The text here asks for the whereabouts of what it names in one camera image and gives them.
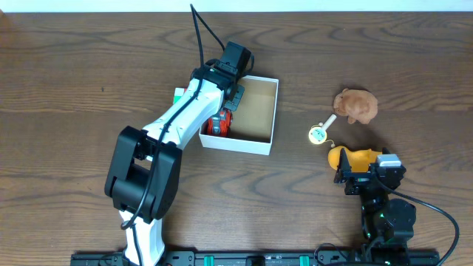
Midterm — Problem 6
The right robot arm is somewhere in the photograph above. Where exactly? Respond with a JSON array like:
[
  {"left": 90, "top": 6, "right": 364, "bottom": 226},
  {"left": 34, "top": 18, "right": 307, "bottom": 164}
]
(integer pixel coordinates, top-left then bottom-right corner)
[{"left": 334, "top": 149, "right": 416, "bottom": 258}]

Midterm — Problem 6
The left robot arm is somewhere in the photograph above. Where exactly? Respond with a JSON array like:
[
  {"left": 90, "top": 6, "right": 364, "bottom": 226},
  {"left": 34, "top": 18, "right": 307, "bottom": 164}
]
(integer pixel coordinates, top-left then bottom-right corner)
[{"left": 104, "top": 42, "right": 254, "bottom": 265}]

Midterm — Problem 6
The red toy truck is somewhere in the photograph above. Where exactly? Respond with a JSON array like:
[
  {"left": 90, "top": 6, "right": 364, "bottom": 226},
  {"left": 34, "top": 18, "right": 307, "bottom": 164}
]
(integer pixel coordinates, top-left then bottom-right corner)
[{"left": 206, "top": 108, "right": 233, "bottom": 137}]

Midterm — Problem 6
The black mounting rail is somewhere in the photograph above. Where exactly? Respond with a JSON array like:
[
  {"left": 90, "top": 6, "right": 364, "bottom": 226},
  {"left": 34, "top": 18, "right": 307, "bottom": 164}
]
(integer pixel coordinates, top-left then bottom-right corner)
[{"left": 69, "top": 249, "right": 440, "bottom": 266}]

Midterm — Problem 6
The round wooden rattle toy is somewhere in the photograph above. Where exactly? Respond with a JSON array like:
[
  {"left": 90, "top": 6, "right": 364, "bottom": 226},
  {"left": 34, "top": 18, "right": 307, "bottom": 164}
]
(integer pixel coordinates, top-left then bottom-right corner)
[{"left": 308, "top": 114, "right": 337, "bottom": 148}]

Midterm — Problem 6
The multicoloured puzzle cube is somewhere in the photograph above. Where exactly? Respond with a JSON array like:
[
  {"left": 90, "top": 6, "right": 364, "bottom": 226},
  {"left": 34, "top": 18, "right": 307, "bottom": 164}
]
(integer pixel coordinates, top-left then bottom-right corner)
[{"left": 173, "top": 88, "right": 187, "bottom": 103}]

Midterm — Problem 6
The white open cardboard box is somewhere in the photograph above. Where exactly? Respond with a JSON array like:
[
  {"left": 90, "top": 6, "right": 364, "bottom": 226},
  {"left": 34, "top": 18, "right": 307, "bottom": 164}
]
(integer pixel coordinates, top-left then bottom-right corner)
[{"left": 199, "top": 75, "right": 279, "bottom": 155}]

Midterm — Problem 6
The brown plush toy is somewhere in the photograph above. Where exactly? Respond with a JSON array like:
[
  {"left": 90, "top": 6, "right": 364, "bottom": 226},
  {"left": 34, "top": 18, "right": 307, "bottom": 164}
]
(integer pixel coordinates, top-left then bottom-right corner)
[{"left": 333, "top": 88, "right": 378, "bottom": 124}]

